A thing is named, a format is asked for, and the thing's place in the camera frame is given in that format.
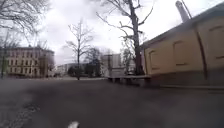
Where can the grey asphalt path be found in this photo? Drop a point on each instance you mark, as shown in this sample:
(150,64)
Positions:
(110,103)

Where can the robot's own part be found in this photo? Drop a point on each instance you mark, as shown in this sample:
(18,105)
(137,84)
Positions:
(73,125)

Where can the bare tree branches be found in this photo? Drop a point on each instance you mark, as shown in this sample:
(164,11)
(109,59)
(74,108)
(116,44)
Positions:
(16,13)

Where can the large bare tree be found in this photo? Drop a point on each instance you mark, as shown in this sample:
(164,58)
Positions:
(136,50)

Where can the slim bare tree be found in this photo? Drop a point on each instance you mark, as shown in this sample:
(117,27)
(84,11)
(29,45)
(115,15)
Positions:
(79,50)

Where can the pale chimney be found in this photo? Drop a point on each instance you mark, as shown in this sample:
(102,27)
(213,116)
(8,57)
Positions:
(182,11)

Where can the white building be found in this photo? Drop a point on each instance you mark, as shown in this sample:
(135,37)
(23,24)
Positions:
(113,63)

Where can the dark evergreen trees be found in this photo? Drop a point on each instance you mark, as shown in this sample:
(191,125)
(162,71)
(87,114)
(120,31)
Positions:
(90,68)

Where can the long low bench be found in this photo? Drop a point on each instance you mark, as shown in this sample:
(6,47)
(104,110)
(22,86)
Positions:
(128,77)

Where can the yellow building with grey base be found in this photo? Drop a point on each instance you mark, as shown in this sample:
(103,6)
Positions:
(180,53)

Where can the beige many-windowed building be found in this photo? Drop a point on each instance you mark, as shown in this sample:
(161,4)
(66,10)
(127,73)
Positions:
(26,61)

